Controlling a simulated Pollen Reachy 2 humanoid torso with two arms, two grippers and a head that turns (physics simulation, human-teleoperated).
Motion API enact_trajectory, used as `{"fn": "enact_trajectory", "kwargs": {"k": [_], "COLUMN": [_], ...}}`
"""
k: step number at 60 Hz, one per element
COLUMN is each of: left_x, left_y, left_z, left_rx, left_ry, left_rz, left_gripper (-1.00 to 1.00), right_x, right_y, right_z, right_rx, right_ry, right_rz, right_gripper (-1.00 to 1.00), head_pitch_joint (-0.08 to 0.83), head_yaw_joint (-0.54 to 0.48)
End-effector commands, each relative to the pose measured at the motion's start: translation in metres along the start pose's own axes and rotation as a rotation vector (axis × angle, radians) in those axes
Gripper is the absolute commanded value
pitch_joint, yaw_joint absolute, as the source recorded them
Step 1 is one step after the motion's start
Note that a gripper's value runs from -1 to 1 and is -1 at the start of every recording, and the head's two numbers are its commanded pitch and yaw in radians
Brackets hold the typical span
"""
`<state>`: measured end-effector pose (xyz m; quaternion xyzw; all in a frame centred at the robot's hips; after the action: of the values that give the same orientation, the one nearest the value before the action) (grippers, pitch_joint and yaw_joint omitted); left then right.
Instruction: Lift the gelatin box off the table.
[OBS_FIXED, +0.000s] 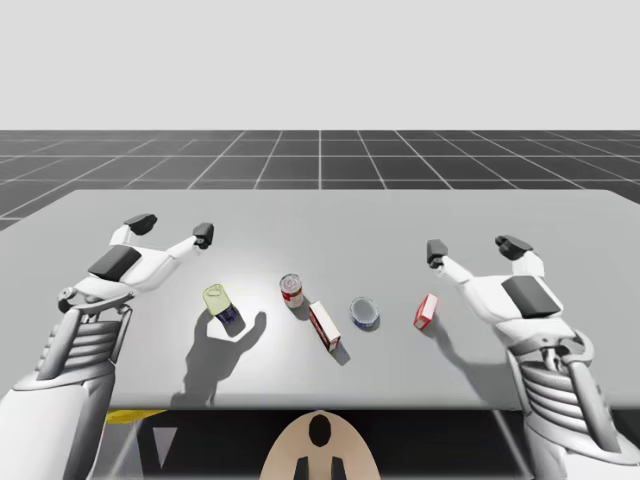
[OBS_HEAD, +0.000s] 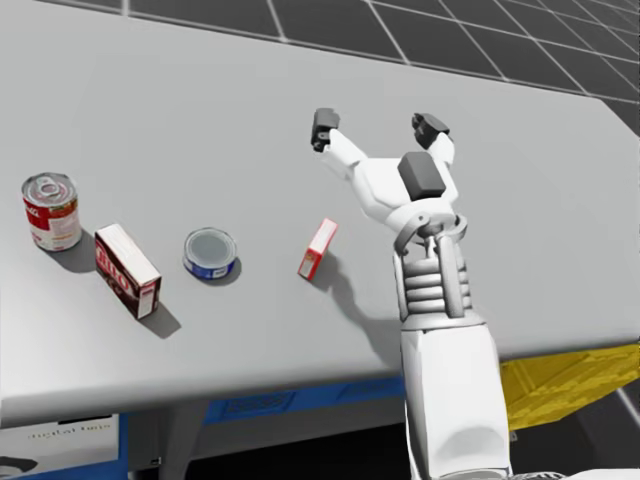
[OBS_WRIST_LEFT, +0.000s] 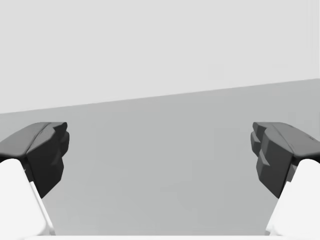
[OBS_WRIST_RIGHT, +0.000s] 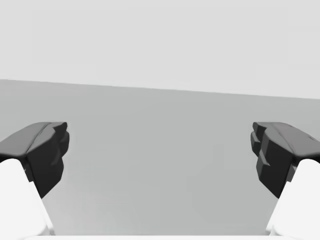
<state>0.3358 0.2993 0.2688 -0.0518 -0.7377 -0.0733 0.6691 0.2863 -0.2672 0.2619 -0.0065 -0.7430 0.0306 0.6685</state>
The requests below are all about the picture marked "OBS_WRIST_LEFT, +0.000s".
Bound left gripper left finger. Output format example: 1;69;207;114
0;121;71;237

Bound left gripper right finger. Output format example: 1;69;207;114
250;121;320;237

